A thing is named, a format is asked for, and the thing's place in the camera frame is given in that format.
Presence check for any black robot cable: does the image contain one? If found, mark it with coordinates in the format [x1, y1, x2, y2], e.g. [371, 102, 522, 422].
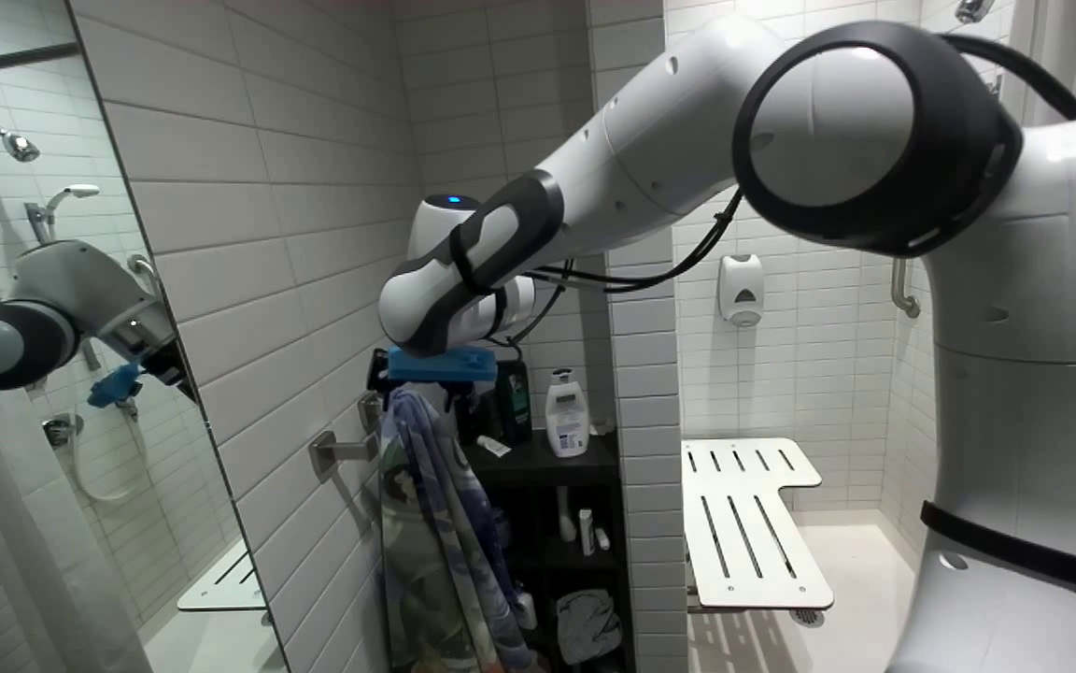
[533, 183, 746, 300]

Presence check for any chrome grab bar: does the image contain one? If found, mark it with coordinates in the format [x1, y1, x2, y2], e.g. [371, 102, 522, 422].
[889, 256, 924, 316]

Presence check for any white pump bottle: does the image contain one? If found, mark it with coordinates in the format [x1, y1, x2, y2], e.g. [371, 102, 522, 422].
[544, 370, 589, 461]

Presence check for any wall mirror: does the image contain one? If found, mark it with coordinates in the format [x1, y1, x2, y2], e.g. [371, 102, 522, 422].
[0, 0, 288, 673]

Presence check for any black arm strap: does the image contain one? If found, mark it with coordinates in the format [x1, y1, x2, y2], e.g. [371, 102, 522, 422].
[915, 497, 1076, 614]

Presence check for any black shelf unit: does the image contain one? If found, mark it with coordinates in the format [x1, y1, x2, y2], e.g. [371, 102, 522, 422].
[466, 433, 636, 673]

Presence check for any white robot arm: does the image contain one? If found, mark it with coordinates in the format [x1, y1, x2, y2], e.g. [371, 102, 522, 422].
[377, 13, 1076, 673]

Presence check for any dark green body wash bottle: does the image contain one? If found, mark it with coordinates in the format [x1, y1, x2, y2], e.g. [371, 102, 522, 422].
[498, 359, 532, 440]

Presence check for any white wall soap dispenser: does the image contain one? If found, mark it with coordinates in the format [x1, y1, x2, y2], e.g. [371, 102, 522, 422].
[719, 253, 765, 324]

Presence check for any white slatted shower seat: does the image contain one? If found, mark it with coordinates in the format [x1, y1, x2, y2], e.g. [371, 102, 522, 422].
[681, 436, 832, 614]

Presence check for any chrome wall towel hook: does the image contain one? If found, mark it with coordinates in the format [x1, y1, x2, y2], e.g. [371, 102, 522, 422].
[308, 431, 374, 478]

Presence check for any colourful bath towel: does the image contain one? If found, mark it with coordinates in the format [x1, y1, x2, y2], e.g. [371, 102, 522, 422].
[377, 386, 543, 673]

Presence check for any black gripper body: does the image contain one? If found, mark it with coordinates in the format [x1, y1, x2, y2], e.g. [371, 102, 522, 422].
[366, 349, 499, 405]

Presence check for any grey folded cloth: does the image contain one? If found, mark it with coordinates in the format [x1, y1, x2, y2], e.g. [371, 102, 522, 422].
[558, 585, 625, 666]

